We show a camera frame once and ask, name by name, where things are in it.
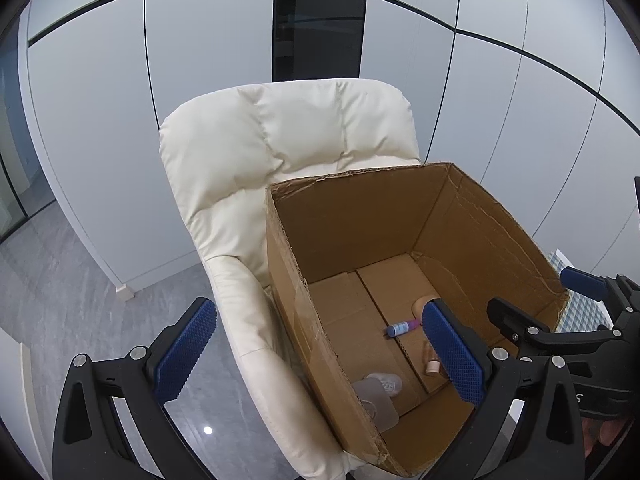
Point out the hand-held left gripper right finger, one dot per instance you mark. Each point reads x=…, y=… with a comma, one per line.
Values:
x=452, y=360

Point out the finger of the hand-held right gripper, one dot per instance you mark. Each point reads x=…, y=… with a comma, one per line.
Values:
x=515, y=322
x=582, y=282

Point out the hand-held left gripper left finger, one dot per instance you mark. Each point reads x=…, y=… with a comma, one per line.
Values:
x=185, y=355

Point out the small clear peach bottle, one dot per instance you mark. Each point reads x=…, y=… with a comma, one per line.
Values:
x=432, y=364

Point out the small blue bottle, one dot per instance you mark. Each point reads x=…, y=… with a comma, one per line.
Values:
x=400, y=329

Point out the beige makeup sponge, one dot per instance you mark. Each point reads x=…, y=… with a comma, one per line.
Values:
x=424, y=304

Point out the small clear labelled bottle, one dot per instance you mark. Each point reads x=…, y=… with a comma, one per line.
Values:
x=389, y=385

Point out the clear plastic container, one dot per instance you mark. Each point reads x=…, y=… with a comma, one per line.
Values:
x=377, y=407

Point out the brown cardboard box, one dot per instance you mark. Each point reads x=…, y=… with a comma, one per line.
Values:
x=350, y=230

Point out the person's right hand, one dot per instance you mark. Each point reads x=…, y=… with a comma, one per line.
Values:
x=602, y=435

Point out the blue yellow checkered tablecloth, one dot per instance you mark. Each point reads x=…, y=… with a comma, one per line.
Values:
x=582, y=310

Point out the cream padded armchair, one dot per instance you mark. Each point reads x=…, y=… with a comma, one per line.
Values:
x=280, y=130

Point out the black glass panel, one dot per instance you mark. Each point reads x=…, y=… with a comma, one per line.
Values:
x=320, y=20

